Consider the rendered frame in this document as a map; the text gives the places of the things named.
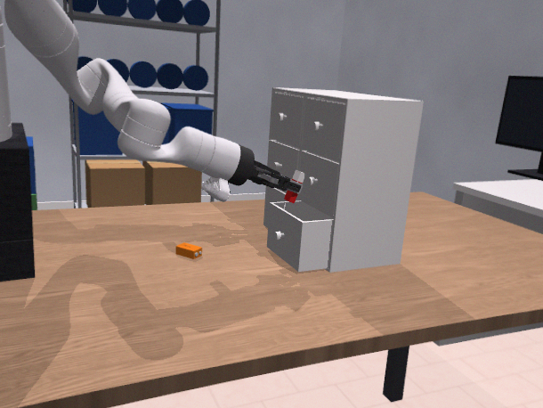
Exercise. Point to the red and white eraser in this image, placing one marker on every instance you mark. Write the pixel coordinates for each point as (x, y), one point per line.
(298, 177)

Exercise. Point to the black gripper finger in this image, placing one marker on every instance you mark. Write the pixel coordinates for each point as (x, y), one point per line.
(256, 163)
(278, 181)

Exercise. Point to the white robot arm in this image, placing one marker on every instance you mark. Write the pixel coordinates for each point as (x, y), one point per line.
(47, 32)

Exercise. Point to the grey chest of drawers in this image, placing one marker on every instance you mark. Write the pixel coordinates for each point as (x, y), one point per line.
(377, 157)

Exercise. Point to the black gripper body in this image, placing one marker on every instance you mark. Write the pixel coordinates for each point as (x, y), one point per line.
(246, 168)

